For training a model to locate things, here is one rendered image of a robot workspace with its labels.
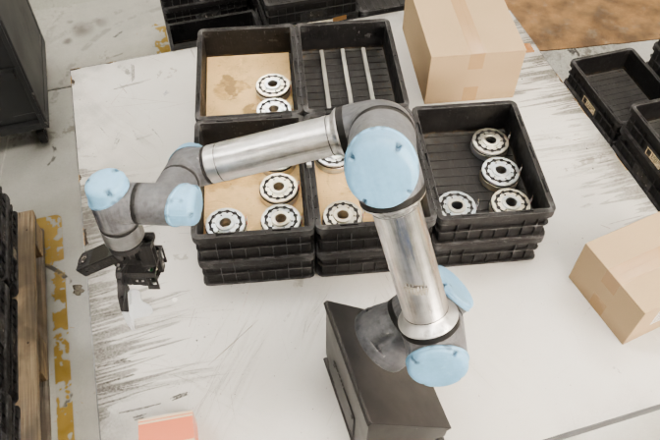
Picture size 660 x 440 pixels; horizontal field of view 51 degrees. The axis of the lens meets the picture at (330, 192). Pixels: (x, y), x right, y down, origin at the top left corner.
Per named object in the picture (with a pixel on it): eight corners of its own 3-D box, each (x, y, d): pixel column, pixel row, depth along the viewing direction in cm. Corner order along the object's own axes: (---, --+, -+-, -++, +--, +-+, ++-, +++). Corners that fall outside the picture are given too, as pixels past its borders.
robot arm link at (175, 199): (205, 166, 126) (146, 164, 127) (190, 197, 117) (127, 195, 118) (209, 203, 130) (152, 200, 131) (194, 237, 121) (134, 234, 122)
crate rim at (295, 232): (315, 236, 168) (315, 230, 167) (192, 246, 167) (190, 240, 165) (303, 119, 193) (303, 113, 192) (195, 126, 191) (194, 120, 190)
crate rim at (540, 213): (555, 217, 172) (558, 211, 171) (437, 226, 170) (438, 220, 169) (513, 105, 197) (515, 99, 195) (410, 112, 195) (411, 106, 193)
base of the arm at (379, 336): (411, 379, 151) (444, 357, 147) (362, 361, 143) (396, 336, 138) (394, 323, 162) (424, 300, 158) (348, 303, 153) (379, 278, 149)
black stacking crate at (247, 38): (303, 142, 201) (302, 114, 192) (200, 149, 199) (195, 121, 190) (295, 53, 226) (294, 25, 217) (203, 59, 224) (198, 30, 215)
